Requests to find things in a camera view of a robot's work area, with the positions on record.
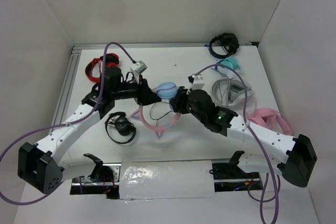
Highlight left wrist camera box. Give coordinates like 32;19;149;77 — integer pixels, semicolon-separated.
130;61;148;81

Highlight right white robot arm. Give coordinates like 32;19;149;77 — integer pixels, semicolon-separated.
170;87;317;187

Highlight blue pink cat-ear headphones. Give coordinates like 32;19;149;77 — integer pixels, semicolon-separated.
130;82;182;140

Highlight small black headphones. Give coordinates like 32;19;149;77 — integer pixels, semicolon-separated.
104;112;137;145

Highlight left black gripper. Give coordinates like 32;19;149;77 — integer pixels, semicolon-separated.
112;74;162;106

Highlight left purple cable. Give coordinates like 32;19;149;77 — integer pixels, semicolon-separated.
0;41;136;206

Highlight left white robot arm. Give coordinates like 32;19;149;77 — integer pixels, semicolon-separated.
18;67;161;195

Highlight purple cable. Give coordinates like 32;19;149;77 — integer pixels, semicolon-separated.
0;41;136;206
193;63;281;223

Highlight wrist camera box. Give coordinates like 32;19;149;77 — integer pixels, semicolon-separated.
187;74;205;93
130;61;148;81

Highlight aluminium frame rail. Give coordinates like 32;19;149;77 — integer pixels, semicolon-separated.
43;42;259;156

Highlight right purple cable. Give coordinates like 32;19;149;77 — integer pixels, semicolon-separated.
193;63;281;223

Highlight red black headphones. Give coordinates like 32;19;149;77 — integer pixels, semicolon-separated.
85;53;120;83

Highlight white taped sheet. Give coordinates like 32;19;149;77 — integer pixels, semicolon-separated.
119;161;215;200

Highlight teal white headphones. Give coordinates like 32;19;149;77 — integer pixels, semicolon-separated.
213;56;242;79

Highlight black headphones far corner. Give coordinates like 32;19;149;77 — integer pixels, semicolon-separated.
208;33;240;59

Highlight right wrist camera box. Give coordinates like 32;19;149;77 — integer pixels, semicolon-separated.
187;74;205;93

